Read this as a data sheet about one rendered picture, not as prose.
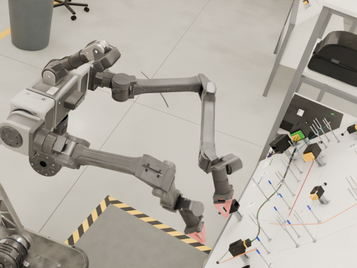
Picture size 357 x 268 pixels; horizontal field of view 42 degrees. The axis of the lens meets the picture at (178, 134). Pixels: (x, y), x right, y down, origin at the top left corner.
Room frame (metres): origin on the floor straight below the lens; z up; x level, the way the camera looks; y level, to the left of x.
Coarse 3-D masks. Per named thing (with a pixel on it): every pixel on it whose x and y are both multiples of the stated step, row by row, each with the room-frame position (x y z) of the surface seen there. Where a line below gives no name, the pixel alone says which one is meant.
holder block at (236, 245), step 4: (240, 240) 1.28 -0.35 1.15; (232, 244) 1.27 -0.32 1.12; (236, 244) 1.26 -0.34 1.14; (240, 244) 1.25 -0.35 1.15; (228, 248) 1.25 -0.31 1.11; (232, 248) 1.25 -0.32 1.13; (236, 248) 1.24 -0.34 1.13; (240, 248) 1.24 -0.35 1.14; (232, 252) 1.24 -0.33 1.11; (236, 252) 1.24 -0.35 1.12; (240, 252) 1.24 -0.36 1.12; (244, 252) 1.24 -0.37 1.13
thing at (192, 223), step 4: (184, 216) 1.28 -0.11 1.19; (188, 216) 1.28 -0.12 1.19; (192, 216) 1.29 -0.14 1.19; (196, 216) 1.30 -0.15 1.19; (200, 216) 1.33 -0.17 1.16; (184, 220) 1.28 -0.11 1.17; (188, 220) 1.28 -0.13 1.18; (192, 220) 1.28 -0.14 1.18; (196, 220) 1.29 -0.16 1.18; (200, 220) 1.31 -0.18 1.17; (188, 224) 1.28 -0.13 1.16; (192, 224) 1.28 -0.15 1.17; (196, 224) 1.28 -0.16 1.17; (188, 228) 1.27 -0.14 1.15; (192, 228) 1.26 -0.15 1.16; (196, 228) 1.25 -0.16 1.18; (184, 232) 1.25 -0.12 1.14; (188, 232) 1.25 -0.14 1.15
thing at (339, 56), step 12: (336, 36) 2.39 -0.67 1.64; (348, 36) 2.41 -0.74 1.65; (324, 48) 2.28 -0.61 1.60; (336, 48) 2.27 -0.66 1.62; (348, 48) 2.26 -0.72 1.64; (312, 60) 2.29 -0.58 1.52; (324, 60) 2.28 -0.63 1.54; (336, 60) 2.26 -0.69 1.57; (348, 60) 2.25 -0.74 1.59; (324, 72) 2.27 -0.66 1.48; (336, 72) 2.25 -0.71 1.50; (348, 72) 2.24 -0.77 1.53
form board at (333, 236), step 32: (288, 160) 2.00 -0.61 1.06; (352, 160) 1.68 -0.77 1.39; (256, 192) 1.80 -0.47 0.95; (288, 192) 1.65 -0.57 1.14; (352, 192) 1.42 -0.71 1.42; (320, 224) 1.29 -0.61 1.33; (352, 224) 1.22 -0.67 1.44; (224, 256) 1.34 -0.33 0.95; (256, 256) 1.25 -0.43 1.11; (288, 256) 1.17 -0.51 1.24; (320, 256) 1.11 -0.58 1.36; (352, 256) 1.05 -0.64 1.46
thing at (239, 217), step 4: (232, 200) 1.64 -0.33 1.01; (236, 200) 1.64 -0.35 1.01; (232, 204) 1.60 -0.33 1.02; (236, 204) 1.64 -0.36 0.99; (224, 208) 1.61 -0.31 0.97; (232, 208) 1.60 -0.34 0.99; (236, 208) 1.60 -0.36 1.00; (232, 212) 1.60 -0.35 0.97; (236, 212) 1.62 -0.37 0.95; (236, 216) 1.61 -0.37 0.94; (240, 216) 1.62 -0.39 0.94; (240, 220) 1.59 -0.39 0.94
